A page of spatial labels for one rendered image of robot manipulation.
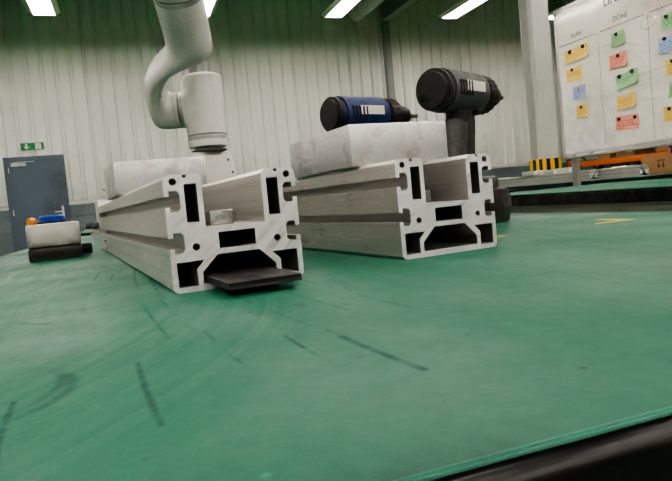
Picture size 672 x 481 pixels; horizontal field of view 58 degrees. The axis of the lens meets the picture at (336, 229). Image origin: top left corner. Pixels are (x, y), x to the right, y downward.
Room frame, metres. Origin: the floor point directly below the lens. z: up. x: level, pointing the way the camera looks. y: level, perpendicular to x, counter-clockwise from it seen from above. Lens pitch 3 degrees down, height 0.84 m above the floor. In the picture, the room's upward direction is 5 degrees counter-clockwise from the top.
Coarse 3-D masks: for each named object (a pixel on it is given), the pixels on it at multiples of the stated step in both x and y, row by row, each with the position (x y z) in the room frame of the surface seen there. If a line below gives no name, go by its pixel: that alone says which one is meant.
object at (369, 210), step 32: (416, 160) 0.51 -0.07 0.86; (448, 160) 0.56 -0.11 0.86; (480, 160) 0.54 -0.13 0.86; (288, 192) 0.78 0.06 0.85; (320, 192) 0.68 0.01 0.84; (352, 192) 0.58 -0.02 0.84; (384, 192) 0.53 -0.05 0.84; (416, 192) 0.52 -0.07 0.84; (448, 192) 0.56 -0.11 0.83; (480, 192) 0.54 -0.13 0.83; (320, 224) 0.66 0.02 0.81; (352, 224) 0.59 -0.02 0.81; (384, 224) 0.53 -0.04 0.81; (416, 224) 0.51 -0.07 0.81; (448, 224) 0.53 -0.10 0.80; (480, 224) 0.56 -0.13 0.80; (384, 256) 0.54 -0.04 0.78; (416, 256) 0.51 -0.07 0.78
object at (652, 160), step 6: (648, 156) 4.76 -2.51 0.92; (654, 156) 4.71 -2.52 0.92; (660, 156) 4.65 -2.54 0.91; (666, 156) 4.60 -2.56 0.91; (642, 162) 4.82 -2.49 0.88; (648, 162) 4.76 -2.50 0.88; (654, 162) 4.71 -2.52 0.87; (660, 162) 4.65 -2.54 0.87; (666, 162) 4.60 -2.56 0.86; (654, 168) 4.71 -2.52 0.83; (660, 168) 4.66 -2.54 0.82; (666, 168) 4.61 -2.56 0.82
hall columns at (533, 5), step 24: (528, 0) 8.76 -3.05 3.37; (528, 24) 8.78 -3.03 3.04; (528, 48) 8.78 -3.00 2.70; (528, 72) 8.77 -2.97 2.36; (552, 72) 8.59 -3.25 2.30; (528, 96) 8.76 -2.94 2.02; (552, 96) 8.58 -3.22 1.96; (528, 120) 8.75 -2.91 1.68; (552, 120) 8.57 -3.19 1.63; (552, 144) 8.56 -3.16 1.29; (552, 168) 8.53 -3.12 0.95
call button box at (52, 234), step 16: (48, 224) 0.98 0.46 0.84; (64, 224) 0.98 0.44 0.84; (32, 240) 0.96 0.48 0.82; (48, 240) 0.97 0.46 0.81; (64, 240) 0.98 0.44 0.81; (80, 240) 0.99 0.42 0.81; (32, 256) 0.96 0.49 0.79; (48, 256) 0.97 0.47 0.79; (64, 256) 0.98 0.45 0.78; (80, 256) 0.99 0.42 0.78
